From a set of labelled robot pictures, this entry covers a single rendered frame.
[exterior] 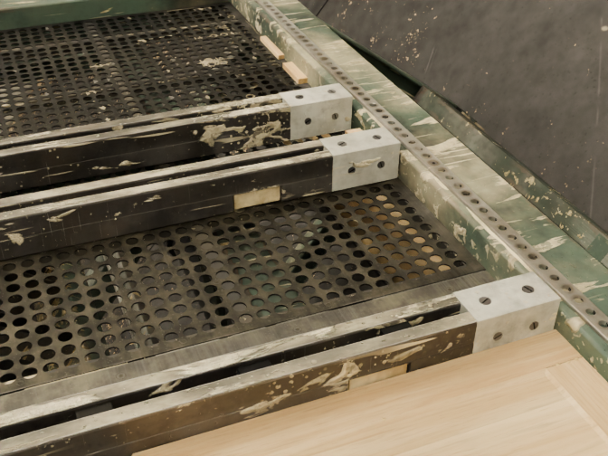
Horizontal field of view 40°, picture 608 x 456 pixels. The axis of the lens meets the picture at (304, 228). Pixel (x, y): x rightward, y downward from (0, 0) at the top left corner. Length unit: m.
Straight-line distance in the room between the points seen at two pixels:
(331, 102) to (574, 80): 1.10
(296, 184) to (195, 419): 0.53
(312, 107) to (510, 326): 0.63
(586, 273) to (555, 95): 1.36
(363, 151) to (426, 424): 0.55
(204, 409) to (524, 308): 0.42
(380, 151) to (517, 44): 1.36
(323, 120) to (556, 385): 0.72
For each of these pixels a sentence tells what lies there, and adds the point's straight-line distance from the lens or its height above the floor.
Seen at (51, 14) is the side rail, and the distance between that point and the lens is 2.15.
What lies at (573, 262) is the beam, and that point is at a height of 0.84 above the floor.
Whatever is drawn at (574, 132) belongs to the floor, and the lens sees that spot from 2.42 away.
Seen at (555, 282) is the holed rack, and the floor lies 0.89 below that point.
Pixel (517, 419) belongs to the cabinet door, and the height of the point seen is 1.00.
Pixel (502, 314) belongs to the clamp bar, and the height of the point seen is 1.00.
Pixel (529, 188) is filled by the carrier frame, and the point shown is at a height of 0.18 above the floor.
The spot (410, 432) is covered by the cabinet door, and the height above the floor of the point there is 1.10.
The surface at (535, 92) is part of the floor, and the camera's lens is 2.57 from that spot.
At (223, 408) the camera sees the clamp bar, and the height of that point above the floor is 1.28.
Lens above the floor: 1.83
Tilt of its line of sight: 36 degrees down
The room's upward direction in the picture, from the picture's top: 68 degrees counter-clockwise
